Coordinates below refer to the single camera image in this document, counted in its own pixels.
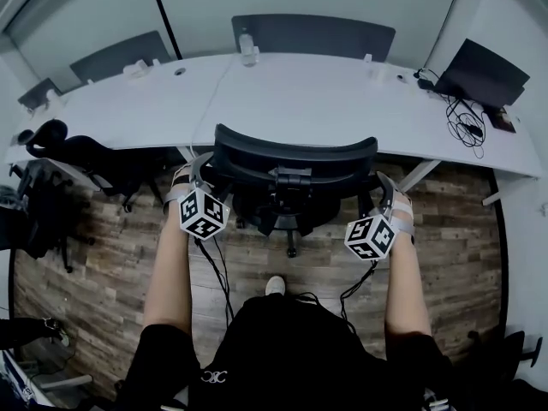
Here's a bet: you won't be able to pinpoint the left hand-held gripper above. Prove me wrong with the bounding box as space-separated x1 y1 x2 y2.
164 152 231 241

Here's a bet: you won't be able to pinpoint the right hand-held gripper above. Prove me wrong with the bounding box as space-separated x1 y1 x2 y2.
344 172 416 261

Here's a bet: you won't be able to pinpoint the black mesh office chair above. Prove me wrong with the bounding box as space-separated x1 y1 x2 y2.
211 122 380 259

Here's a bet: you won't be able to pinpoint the person's left forearm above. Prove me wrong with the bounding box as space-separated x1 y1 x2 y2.
142 211 194 337

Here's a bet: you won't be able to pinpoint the person's right forearm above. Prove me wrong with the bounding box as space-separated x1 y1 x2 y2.
384 229 432 337

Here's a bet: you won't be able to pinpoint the black office chair with headrest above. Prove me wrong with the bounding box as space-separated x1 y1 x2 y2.
16 119 172 213

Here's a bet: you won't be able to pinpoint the black chair with armrest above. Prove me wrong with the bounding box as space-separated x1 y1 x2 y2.
468 330 543 384

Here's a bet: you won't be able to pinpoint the white desk leg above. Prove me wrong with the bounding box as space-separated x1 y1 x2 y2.
400 159 442 193
482 176 510 207

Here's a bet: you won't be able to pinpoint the black power adapter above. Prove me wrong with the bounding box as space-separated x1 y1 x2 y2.
415 68 436 90

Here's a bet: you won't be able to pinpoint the clear water bottle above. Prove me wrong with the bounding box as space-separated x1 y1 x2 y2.
238 32 260 67

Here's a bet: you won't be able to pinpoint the dark flat pad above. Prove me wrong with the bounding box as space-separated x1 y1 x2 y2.
487 106 515 134

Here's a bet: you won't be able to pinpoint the person's white shoe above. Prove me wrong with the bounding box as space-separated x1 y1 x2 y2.
265 275 287 297

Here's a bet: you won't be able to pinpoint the black monitor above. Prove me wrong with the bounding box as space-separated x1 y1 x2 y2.
434 38 531 110

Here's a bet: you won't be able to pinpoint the wide grey desk partition panel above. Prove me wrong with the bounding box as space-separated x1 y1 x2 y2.
230 14 396 63

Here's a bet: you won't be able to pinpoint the small grey desk partition panel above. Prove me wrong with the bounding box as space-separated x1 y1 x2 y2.
17 78 63 109

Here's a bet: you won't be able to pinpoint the person's black clothing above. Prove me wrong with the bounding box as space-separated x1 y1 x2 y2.
122 293 455 411

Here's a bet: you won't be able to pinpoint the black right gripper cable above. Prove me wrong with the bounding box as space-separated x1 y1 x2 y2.
340 259 380 333

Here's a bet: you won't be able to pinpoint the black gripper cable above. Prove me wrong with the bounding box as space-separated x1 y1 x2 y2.
194 237 235 329
340 259 380 333

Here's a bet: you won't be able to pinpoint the tangled black cables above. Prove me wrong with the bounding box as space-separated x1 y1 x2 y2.
444 94 487 160

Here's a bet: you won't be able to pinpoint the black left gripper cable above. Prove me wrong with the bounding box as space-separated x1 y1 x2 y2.
194 237 235 329

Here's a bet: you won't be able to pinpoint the black bag with cables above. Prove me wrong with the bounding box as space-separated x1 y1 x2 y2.
0 317 72 350

